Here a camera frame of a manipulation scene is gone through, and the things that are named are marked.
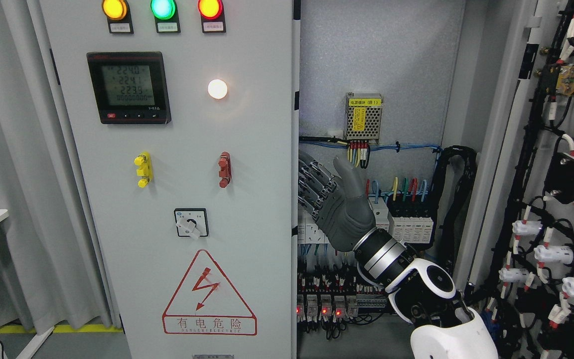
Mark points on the black digital power meter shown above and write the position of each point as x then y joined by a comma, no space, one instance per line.
130,87

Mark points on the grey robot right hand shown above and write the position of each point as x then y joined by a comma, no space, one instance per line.
337,203

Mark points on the lower relay and breaker row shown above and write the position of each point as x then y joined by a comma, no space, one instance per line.
329,299

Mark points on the red indicator lamp left door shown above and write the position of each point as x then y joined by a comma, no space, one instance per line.
210,9

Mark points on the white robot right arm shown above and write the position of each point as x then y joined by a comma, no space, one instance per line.
424,295

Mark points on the grey curtain left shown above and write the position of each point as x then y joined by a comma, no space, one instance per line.
51,266

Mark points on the white socket breaker row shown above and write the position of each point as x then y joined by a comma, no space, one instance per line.
309,233

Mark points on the yellow indicator lamp left door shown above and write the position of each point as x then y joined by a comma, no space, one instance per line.
115,10

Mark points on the green indicator lamp left door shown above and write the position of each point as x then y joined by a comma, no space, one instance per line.
163,9

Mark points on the red terminal connector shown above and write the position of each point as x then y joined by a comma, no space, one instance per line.
225,169

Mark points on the red electric danger warning sticker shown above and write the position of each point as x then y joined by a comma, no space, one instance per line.
206,303

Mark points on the yellow terminal connector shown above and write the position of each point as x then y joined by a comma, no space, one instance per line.
144,169

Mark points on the black surge protector block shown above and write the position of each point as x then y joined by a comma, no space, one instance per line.
411,222

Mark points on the left door rotary switch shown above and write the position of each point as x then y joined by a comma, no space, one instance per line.
191,222

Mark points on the metal mesh power supply module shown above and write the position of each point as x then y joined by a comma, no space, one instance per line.
363,116

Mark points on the white glowing indicator lamp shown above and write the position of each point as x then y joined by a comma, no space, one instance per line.
217,89

